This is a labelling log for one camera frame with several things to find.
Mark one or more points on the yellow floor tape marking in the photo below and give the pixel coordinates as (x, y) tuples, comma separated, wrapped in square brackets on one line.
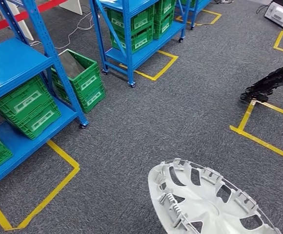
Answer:
[(160, 69)]

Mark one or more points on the red barrier belt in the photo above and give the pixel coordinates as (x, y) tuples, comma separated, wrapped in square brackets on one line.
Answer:
[(0, 24)]

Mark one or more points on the blue metal shelf rack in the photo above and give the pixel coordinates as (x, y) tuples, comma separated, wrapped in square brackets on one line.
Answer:
[(9, 61), (141, 50), (197, 6)]

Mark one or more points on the black and silver robot leg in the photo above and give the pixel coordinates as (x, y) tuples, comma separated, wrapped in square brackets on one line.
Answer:
[(265, 85)]

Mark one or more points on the grey plastic wheel hubcap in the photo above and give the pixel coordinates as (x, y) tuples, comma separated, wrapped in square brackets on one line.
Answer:
[(205, 206)]

